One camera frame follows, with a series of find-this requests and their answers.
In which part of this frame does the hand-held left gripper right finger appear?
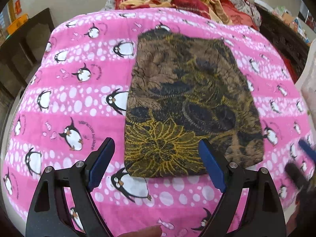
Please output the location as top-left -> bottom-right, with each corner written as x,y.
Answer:
199,138 -> 287,237

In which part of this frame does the orange box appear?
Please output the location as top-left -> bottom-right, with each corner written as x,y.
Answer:
7,14 -> 27,34

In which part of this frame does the pile of colourful packets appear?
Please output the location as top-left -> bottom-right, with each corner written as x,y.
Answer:
272,5 -> 316,45

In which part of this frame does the pink penguin print blanket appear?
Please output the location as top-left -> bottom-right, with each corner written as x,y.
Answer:
0,7 -> 314,237

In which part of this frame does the person's left hand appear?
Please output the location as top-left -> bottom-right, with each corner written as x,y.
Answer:
118,226 -> 163,237

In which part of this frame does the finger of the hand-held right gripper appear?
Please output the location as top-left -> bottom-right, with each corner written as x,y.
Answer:
299,139 -> 316,161
285,162 -> 311,190

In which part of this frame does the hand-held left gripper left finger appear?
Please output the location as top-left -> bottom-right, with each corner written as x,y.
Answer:
25,137 -> 116,237

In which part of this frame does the dark wooden headboard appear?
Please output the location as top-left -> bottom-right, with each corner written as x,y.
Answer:
254,4 -> 311,79

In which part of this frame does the dark wooden table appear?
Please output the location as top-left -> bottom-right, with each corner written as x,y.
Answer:
0,8 -> 55,97

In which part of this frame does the brown yellow patterned cloth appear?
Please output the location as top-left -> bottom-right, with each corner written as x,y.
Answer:
124,30 -> 264,178

